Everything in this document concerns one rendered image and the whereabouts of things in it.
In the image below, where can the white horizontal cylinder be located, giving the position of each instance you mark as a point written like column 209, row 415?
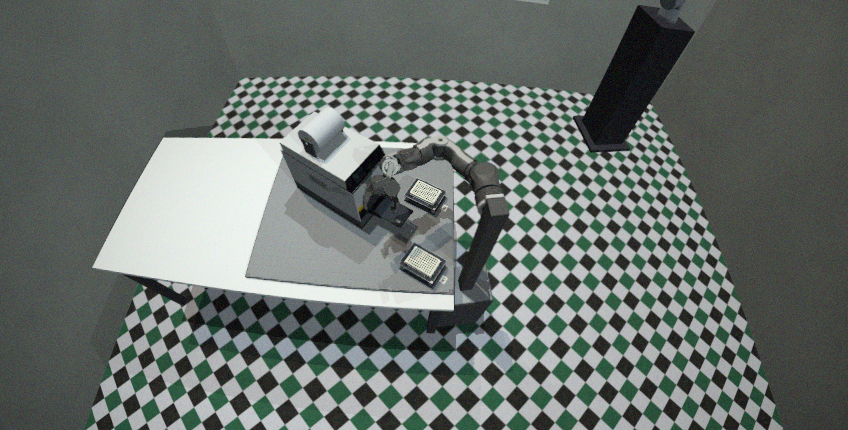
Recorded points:
column 321, row 129

